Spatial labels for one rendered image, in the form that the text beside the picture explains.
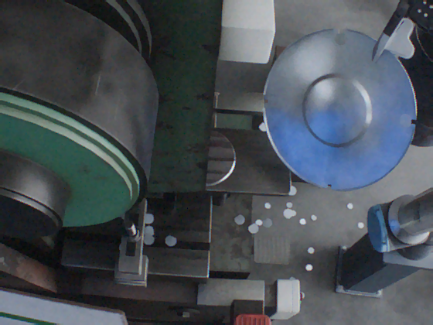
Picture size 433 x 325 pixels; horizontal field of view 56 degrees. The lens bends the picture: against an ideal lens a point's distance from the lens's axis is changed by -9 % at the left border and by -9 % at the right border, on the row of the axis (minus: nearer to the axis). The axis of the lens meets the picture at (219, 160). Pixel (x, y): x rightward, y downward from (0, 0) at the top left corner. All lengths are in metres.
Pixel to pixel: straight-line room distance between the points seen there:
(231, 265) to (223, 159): 0.23
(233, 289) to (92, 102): 0.76
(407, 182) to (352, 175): 1.15
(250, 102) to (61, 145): 0.94
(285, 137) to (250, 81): 1.16
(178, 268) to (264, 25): 0.63
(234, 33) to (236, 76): 1.67
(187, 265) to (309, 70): 0.44
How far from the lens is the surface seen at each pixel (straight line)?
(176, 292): 0.96
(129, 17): 0.29
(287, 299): 0.97
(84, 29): 0.23
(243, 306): 0.87
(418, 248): 1.25
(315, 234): 1.71
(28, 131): 0.21
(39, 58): 0.21
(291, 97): 0.82
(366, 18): 2.46
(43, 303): 1.07
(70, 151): 0.22
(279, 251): 1.48
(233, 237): 0.97
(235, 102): 1.13
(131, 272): 0.84
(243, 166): 0.88
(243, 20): 0.33
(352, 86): 0.78
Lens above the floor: 1.56
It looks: 63 degrees down
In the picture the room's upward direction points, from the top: 8 degrees clockwise
